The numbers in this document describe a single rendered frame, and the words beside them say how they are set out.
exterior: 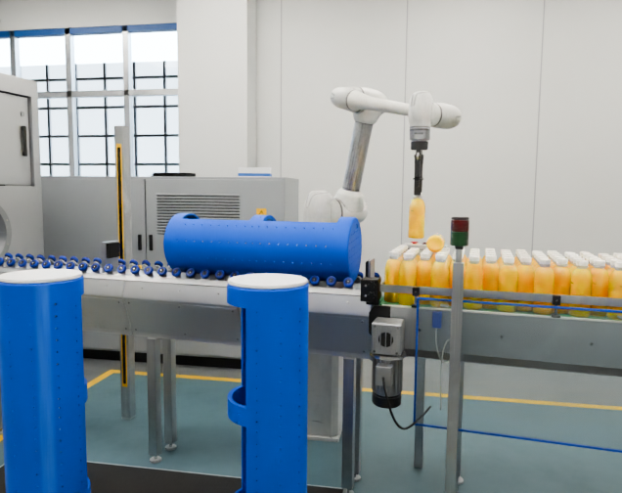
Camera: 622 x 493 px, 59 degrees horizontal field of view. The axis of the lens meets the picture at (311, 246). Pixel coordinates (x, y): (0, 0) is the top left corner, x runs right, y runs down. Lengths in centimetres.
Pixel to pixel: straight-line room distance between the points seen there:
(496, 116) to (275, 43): 212
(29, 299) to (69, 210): 260
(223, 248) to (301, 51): 321
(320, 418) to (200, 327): 89
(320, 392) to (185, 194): 189
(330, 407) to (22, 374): 159
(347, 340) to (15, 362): 126
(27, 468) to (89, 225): 260
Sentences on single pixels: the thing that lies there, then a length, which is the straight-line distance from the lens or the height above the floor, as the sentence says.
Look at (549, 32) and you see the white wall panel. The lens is 540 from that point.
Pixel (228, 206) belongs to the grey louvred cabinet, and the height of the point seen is 123.
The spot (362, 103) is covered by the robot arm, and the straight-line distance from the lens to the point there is 274.
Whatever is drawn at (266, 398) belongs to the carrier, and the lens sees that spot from 187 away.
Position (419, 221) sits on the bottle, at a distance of 244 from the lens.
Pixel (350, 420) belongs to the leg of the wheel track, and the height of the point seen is 36.
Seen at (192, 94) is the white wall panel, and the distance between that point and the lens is 526.
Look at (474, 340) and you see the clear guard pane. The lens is 212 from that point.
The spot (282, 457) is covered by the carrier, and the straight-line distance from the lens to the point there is 197.
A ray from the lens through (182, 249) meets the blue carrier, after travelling 255.
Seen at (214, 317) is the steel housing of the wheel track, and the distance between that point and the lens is 255.
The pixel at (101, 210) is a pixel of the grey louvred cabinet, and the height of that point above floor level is 118.
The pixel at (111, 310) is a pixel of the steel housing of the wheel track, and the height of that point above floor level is 75.
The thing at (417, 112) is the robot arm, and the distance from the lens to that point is 244.
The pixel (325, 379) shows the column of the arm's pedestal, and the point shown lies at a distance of 301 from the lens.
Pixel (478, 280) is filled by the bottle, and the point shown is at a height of 101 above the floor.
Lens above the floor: 134
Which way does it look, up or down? 6 degrees down
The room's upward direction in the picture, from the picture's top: 1 degrees clockwise
